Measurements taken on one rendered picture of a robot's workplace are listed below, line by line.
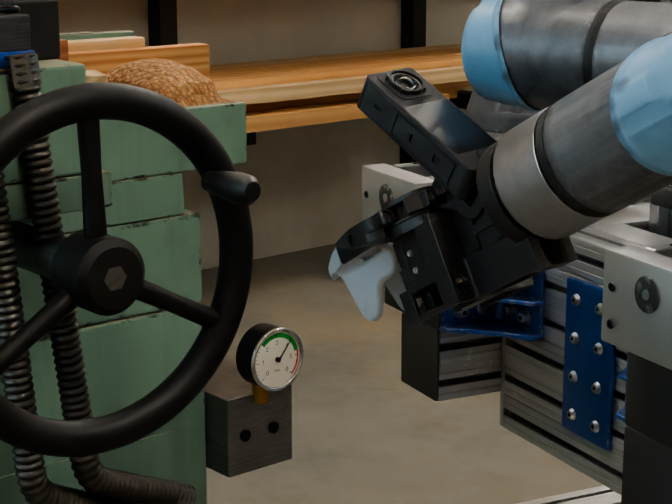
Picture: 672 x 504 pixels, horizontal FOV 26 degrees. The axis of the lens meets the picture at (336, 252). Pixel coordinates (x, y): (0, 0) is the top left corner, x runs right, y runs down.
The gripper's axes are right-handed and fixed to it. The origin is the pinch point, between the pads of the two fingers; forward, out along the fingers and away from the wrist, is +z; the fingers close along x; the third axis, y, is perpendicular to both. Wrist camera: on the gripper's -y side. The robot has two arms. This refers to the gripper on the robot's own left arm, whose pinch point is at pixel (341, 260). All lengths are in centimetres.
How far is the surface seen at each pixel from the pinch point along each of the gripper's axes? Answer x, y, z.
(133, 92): -8.1, -17.3, 6.8
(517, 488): 128, 23, 126
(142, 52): 15, -33, 37
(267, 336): 13.5, -0.8, 30.3
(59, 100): -14.4, -17.3, 6.9
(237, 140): 15.2, -19.4, 27.1
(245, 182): -1.8, -8.7, 5.5
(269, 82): 174, -98, 213
